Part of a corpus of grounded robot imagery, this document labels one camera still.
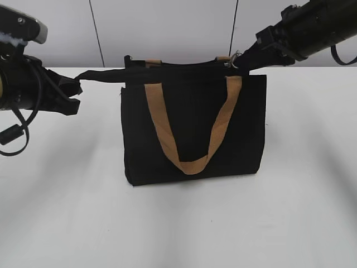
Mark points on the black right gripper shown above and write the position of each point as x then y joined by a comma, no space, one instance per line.
301,32

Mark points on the tan front bag handle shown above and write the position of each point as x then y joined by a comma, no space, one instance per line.
157,109

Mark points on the black canvas tote bag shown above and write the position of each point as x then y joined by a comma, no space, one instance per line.
194,95

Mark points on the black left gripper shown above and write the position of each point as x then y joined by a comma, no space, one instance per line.
20,83

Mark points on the silver zipper pull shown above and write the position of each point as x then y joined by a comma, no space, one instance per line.
231,62

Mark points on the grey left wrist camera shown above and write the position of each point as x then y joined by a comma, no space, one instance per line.
21,26

